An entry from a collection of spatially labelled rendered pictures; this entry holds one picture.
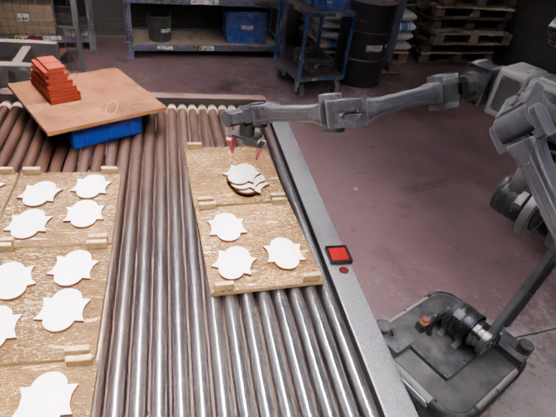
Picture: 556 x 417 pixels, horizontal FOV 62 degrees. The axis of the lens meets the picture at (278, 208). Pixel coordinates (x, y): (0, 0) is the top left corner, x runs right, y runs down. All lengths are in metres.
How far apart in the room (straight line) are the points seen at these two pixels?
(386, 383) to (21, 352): 0.91
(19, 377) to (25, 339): 0.11
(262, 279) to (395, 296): 1.53
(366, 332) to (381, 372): 0.13
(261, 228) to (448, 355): 1.13
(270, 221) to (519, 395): 1.61
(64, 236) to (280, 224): 0.70
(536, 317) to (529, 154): 2.16
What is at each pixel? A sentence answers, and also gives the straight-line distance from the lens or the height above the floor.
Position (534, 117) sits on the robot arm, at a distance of 1.07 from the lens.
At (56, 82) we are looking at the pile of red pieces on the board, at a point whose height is 1.13.
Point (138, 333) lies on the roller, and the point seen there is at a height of 0.92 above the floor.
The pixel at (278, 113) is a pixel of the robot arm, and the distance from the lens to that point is 1.52.
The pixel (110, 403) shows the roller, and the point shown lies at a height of 0.92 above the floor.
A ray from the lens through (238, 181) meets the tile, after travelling 1.75.
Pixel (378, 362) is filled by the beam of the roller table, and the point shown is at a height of 0.92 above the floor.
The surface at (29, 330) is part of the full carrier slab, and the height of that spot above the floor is 0.94.
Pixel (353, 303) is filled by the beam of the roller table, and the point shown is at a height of 0.92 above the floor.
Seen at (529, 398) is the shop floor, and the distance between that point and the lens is 2.74.
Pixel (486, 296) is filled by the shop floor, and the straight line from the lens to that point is 3.11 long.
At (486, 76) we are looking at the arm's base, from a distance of 1.63.
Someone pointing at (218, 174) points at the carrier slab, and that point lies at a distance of 1.86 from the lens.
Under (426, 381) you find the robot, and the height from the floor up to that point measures 0.24.
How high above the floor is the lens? 1.96
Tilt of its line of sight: 37 degrees down
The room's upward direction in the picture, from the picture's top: 8 degrees clockwise
